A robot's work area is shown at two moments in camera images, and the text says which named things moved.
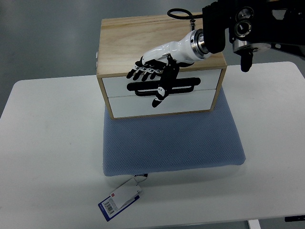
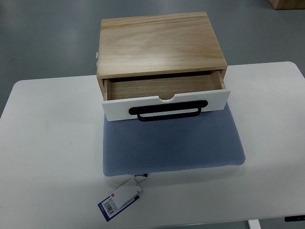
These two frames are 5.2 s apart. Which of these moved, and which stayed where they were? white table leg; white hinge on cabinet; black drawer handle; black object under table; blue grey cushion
Moved: black drawer handle
Stayed: white table leg; blue grey cushion; black object under table; white hinge on cabinet
